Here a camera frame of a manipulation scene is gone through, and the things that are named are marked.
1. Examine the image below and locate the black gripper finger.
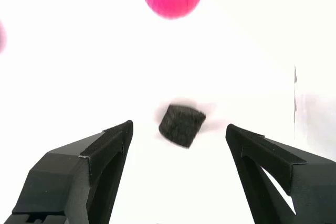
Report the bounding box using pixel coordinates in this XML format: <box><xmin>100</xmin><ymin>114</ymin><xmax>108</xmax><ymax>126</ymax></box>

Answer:
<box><xmin>225</xmin><ymin>123</ymin><xmax>336</xmax><ymax>224</ymax></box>
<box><xmin>4</xmin><ymin>120</ymin><xmax>134</xmax><ymax>224</ymax></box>

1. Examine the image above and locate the small black box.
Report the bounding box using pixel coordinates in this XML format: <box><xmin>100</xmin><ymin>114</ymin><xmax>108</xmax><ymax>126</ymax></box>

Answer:
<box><xmin>158</xmin><ymin>104</ymin><xmax>207</xmax><ymax>149</ymax></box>

